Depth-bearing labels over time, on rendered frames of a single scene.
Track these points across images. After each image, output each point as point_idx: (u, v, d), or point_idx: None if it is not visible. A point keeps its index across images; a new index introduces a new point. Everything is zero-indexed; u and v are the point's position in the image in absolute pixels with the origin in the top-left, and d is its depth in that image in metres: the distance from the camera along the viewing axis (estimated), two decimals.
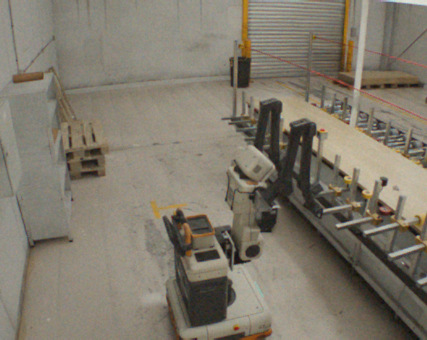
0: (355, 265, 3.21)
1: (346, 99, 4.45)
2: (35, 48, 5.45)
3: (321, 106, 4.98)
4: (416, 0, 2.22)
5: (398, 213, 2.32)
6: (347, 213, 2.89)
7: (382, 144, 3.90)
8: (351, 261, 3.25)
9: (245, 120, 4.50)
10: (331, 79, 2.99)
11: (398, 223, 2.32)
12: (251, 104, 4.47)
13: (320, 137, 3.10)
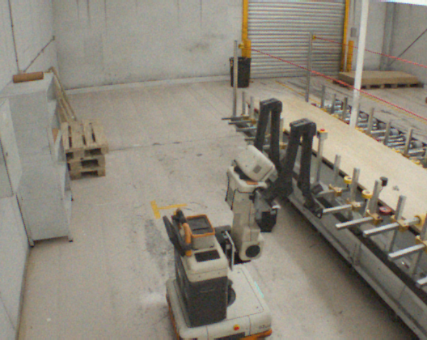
0: (355, 265, 3.21)
1: (346, 99, 4.45)
2: (35, 48, 5.45)
3: (321, 106, 4.98)
4: (416, 0, 2.22)
5: (398, 213, 2.32)
6: (347, 213, 2.89)
7: (382, 144, 3.90)
8: (351, 261, 3.25)
9: (245, 120, 4.50)
10: (331, 79, 2.99)
11: (398, 223, 2.32)
12: (251, 104, 4.47)
13: (320, 137, 3.10)
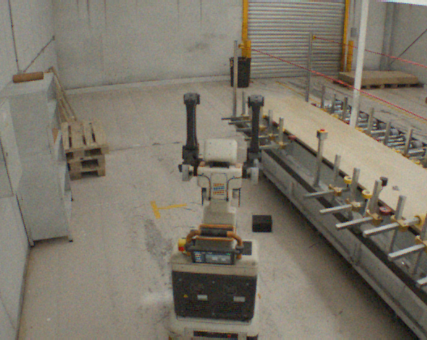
0: (355, 265, 3.21)
1: (346, 99, 4.45)
2: (35, 48, 5.45)
3: (321, 106, 4.98)
4: (416, 0, 2.22)
5: (398, 213, 2.32)
6: (347, 213, 2.89)
7: (382, 144, 3.90)
8: (351, 261, 3.25)
9: (245, 120, 4.50)
10: (331, 79, 2.99)
11: (398, 223, 2.32)
12: None
13: (320, 137, 3.10)
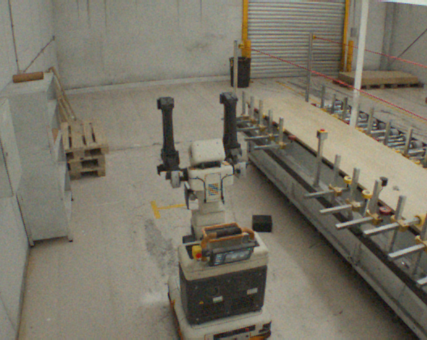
0: (355, 265, 3.21)
1: (346, 99, 4.45)
2: (35, 48, 5.45)
3: (321, 106, 4.98)
4: (416, 0, 2.22)
5: (398, 213, 2.32)
6: (347, 213, 2.89)
7: (382, 144, 3.90)
8: (351, 261, 3.25)
9: (245, 120, 4.50)
10: (331, 79, 2.99)
11: (398, 223, 2.32)
12: (251, 104, 4.47)
13: (320, 137, 3.10)
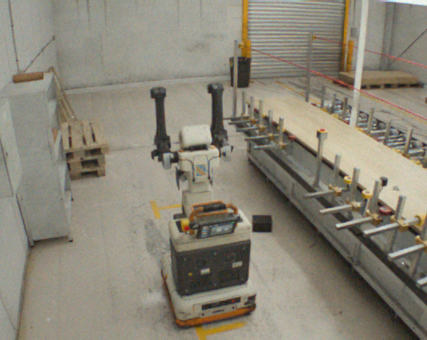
0: (355, 265, 3.21)
1: (346, 99, 4.45)
2: (35, 48, 5.45)
3: (321, 106, 4.98)
4: (416, 0, 2.22)
5: (398, 213, 2.32)
6: (347, 213, 2.89)
7: (382, 144, 3.90)
8: (351, 261, 3.25)
9: (245, 120, 4.50)
10: (331, 79, 2.99)
11: (398, 223, 2.32)
12: (251, 104, 4.47)
13: (320, 137, 3.10)
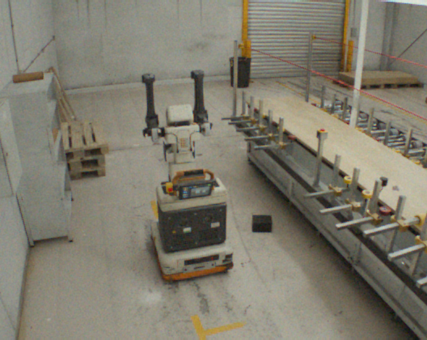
0: (355, 265, 3.21)
1: (346, 99, 4.45)
2: (35, 48, 5.45)
3: (321, 106, 4.98)
4: (416, 0, 2.22)
5: (398, 213, 2.32)
6: (347, 213, 2.89)
7: (382, 144, 3.90)
8: (351, 261, 3.25)
9: (245, 120, 4.50)
10: (331, 79, 2.99)
11: (398, 223, 2.32)
12: (251, 104, 4.47)
13: (320, 137, 3.10)
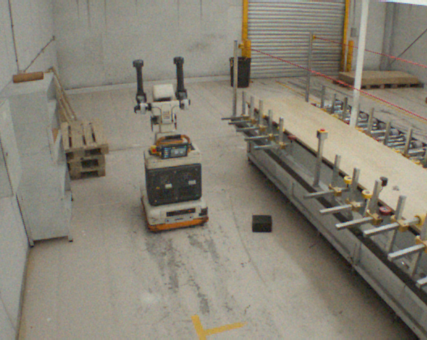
0: (355, 265, 3.21)
1: (346, 99, 4.45)
2: (35, 48, 5.45)
3: (321, 106, 4.98)
4: (416, 0, 2.22)
5: (398, 213, 2.32)
6: (347, 213, 2.89)
7: (382, 144, 3.90)
8: (351, 261, 3.25)
9: (245, 120, 4.50)
10: (331, 79, 2.99)
11: (398, 223, 2.32)
12: (251, 104, 4.47)
13: (320, 137, 3.10)
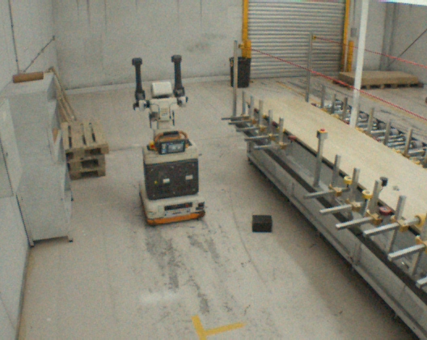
0: (355, 265, 3.21)
1: (346, 99, 4.45)
2: (35, 48, 5.45)
3: (321, 106, 4.98)
4: (416, 0, 2.22)
5: (398, 213, 2.32)
6: (347, 213, 2.89)
7: (382, 144, 3.90)
8: (351, 261, 3.25)
9: (245, 120, 4.50)
10: (331, 79, 2.99)
11: (398, 223, 2.32)
12: (251, 104, 4.47)
13: (320, 137, 3.10)
